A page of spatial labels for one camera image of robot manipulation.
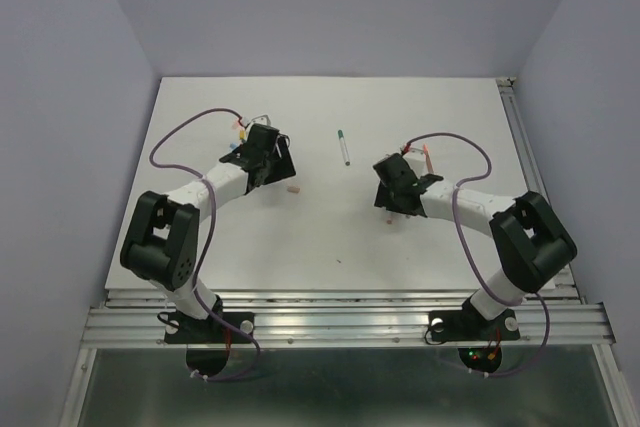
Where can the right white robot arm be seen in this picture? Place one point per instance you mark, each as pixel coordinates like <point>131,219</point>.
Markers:
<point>531,242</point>

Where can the aluminium rail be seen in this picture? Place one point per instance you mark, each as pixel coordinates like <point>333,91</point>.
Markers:
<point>530,172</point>
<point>338,358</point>

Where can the green cap marker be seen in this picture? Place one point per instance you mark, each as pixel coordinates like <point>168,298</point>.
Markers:
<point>344,148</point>

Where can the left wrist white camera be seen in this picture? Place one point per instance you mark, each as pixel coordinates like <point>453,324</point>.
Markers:
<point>260,120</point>

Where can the aluminium right side rail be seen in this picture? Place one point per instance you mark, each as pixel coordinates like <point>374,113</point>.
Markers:
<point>530,172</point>

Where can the orange highlighter pen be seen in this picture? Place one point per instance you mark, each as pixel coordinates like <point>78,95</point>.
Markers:
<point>428,161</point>

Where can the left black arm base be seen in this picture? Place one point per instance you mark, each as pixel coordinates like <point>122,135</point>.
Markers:
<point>214,352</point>

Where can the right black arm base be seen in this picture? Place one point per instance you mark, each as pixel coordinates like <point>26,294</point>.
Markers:
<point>466,324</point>

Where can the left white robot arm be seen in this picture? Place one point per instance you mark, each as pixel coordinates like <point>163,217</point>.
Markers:
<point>161,242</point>

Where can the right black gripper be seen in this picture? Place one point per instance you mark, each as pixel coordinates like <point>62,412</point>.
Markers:
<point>383,197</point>

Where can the aluminium front rail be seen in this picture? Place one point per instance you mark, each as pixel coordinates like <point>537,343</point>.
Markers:
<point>338,358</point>

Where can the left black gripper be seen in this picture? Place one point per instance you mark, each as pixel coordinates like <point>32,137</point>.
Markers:
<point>284,168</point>

